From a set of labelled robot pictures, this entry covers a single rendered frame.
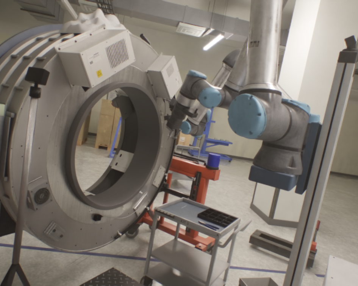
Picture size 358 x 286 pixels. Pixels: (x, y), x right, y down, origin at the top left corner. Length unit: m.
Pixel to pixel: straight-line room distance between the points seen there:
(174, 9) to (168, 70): 5.07
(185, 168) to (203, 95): 1.64
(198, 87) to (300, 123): 0.45
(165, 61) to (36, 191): 1.14
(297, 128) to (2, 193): 1.37
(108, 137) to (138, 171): 6.09
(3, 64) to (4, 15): 10.21
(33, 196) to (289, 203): 3.89
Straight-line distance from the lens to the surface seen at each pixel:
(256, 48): 1.08
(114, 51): 1.52
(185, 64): 11.00
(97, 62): 1.44
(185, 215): 2.27
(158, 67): 1.95
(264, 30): 1.10
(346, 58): 1.30
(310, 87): 4.61
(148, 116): 2.12
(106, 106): 8.18
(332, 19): 4.89
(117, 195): 2.07
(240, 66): 1.33
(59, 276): 2.62
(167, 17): 6.92
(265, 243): 3.62
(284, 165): 1.13
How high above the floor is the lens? 1.44
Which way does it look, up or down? 7 degrees down
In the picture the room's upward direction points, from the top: 10 degrees clockwise
